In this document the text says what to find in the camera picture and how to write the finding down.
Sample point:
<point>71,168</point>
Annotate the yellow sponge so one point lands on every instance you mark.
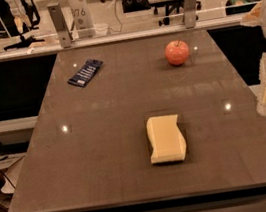
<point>168,143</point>

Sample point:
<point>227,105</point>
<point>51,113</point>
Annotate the blue rxbar wrapper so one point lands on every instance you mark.
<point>85,74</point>

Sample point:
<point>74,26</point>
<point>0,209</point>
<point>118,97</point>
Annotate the red apple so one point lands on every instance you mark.
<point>176,52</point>

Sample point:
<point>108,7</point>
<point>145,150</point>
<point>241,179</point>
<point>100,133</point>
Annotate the white numbered pillar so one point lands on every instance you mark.
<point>82,18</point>

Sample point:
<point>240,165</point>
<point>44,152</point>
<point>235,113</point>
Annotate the right metal bracket post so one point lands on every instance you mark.
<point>189,13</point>

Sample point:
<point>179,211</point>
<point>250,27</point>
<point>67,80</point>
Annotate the metal bracket post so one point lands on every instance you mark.
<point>63,34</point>
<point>189,13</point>

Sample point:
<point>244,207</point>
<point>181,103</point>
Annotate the left metal bracket post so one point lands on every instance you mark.
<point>63,34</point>

